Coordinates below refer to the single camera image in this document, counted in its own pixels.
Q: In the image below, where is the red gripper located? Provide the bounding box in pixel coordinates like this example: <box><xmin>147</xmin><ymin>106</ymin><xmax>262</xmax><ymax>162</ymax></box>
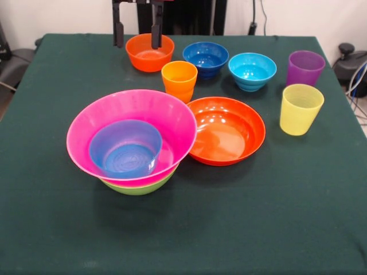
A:
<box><xmin>111</xmin><ymin>0</ymin><xmax>175</xmax><ymax>50</ymax></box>

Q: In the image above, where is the orange plastic cup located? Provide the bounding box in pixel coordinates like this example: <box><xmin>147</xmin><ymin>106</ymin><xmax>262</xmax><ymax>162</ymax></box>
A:
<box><xmin>165</xmin><ymin>85</ymin><xmax>195</xmax><ymax>105</ymax></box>
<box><xmin>161</xmin><ymin>60</ymin><xmax>199</xmax><ymax>95</ymax></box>

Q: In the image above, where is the large pink plastic bowl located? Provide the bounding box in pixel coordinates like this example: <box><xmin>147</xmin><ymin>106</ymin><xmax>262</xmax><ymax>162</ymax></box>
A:
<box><xmin>65</xmin><ymin>89</ymin><xmax>198</xmax><ymax>187</ymax></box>

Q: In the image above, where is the light blue translucent bowl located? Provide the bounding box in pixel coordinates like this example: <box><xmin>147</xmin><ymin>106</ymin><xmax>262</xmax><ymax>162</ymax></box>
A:
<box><xmin>88</xmin><ymin>119</ymin><xmax>163</xmax><ymax>180</ymax></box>

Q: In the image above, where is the orange translucent bowl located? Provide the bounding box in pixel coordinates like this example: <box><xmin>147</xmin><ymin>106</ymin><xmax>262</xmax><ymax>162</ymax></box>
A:
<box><xmin>125</xmin><ymin>33</ymin><xmax>175</xmax><ymax>73</ymax></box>

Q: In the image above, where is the dark blue ribbed bowl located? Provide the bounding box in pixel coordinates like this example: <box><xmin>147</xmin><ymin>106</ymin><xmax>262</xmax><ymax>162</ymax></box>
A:
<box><xmin>182</xmin><ymin>41</ymin><xmax>230</xmax><ymax>80</ymax></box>

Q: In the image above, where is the cyan ribbed bowl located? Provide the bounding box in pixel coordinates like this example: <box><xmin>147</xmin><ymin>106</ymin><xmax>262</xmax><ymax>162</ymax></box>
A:
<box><xmin>228</xmin><ymin>52</ymin><xmax>278</xmax><ymax>93</ymax></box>

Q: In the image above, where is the dark grey chair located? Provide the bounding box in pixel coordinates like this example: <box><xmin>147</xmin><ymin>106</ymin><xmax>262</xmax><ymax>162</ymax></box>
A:
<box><xmin>0</xmin><ymin>48</ymin><xmax>34</xmax><ymax>87</ymax></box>

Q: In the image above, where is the red-orange shallow bowl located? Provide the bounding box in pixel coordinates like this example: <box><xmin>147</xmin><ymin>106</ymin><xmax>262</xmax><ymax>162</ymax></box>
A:
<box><xmin>186</xmin><ymin>96</ymin><xmax>267</xmax><ymax>166</ymax></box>

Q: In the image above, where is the green plastic bowl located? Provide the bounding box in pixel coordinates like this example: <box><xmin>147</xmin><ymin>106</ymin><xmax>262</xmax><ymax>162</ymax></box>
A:
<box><xmin>97</xmin><ymin>164</ymin><xmax>180</xmax><ymax>197</ymax></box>

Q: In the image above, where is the purple plastic cup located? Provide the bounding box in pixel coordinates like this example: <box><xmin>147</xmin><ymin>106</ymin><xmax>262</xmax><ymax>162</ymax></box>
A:
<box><xmin>286</xmin><ymin>50</ymin><xmax>326</xmax><ymax>88</ymax></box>

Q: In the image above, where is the yellow plastic cup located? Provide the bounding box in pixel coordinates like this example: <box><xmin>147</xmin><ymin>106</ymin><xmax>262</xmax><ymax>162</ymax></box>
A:
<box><xmin>279</xmin><ymin>83</ymin><xmax>325</xmax><ymax>136</ymax></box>

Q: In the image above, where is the dark green table cloth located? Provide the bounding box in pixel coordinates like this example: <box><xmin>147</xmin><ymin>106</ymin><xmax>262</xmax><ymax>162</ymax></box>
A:
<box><xmin>0</xmin><ymin>33</ymin><xmax>367</xmax><ymax>275</ymax></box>

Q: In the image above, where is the black floor device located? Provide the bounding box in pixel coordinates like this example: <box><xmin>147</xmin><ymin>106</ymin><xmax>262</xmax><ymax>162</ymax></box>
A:
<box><xmin>332</xmin><ymin>42</ymin><xmax>367</xmax><ymax>84</ymax></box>

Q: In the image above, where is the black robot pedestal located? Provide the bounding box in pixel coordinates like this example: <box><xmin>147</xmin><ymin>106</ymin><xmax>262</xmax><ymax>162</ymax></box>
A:
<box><xmin>137</xmin><ymin>0</ymin><xmax>228</xmax><ymax>36</ymax></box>

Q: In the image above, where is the black cable with plug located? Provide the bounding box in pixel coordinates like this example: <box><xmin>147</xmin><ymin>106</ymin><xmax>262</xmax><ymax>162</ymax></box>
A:
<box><xmin>248</xmin><ymin>0</ymin><xmax>258</xmax><ymax>36</ymax></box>

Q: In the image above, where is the bundle of floor cables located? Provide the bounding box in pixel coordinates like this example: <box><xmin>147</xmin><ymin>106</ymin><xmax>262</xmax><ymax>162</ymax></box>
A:
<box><xmin>345</xmin><ymin>62</ymin><xmax>367</xmax><ymax>127</ymax></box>

